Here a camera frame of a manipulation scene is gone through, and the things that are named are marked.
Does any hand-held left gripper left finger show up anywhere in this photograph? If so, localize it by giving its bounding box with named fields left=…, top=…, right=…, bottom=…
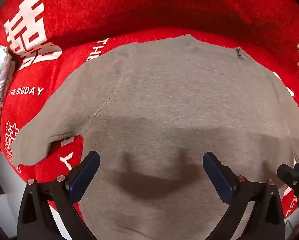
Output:
left=17, top=151, right=100, bottom=240

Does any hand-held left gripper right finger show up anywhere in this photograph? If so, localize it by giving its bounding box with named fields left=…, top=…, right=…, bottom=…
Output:
left=203, top=152, right=286, bottom=240

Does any grey sweater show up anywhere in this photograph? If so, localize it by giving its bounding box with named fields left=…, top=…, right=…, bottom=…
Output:
left=11, top=34, right=299, bottom=240

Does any red printed blanket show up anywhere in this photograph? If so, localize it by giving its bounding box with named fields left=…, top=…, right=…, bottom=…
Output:
left=0, top=0, right=299, bottom=220

